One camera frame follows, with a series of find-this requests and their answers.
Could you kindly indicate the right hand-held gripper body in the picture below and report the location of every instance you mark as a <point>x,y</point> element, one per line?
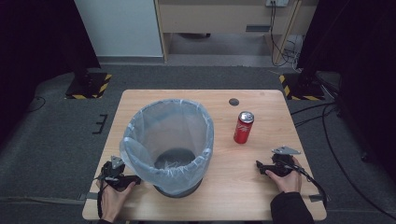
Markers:
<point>282,161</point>

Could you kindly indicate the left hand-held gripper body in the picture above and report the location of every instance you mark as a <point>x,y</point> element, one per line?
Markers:
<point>112,174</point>

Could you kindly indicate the red soda can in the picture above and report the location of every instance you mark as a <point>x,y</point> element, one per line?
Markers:
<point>243,130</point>

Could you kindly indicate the dark grey trash bin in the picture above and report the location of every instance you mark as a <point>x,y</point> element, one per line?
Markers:
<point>179,190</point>

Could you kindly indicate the trash bin with plastic liner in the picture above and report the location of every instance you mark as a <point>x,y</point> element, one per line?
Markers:
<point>168,130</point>

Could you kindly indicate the person's right hand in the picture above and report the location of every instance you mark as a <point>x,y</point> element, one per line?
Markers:
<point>288,182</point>

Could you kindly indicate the person's left hand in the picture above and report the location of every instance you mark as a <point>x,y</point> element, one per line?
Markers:
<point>113,202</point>

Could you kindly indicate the round dark table grommet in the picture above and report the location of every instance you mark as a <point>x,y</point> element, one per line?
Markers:
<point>233,101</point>

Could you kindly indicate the black stand base striped tape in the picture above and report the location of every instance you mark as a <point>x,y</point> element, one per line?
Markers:
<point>88,85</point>
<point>300,88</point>

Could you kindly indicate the dark curtain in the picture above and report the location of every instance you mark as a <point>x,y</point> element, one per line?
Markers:
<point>358,62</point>
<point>37,46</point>

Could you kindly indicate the light wooden desk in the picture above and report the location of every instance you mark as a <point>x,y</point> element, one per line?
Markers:
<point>224,18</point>

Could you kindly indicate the grey power strip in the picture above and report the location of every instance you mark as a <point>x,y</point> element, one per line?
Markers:
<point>277,2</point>

